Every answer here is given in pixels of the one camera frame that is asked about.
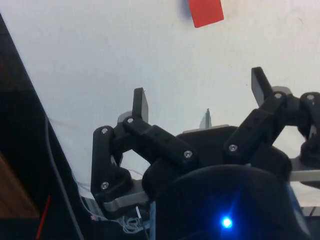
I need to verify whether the red cube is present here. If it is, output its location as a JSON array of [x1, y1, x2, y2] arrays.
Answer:
[[187, 0, 225, 29]]

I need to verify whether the red cable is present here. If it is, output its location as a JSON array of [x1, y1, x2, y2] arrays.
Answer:
[[35, 195, 52, 240]]

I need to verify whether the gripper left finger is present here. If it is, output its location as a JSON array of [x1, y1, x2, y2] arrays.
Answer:
[[90, 87, 201, 204]]

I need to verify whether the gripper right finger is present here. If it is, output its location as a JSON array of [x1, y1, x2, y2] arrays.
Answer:
[[223, 66, 320, 173]]

